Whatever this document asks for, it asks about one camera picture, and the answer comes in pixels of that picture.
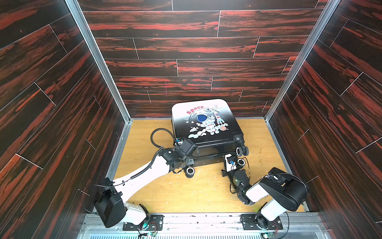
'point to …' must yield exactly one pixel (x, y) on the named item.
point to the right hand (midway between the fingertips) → (228, 157)
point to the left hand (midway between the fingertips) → (190, 158)
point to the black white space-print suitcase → (210, 127)
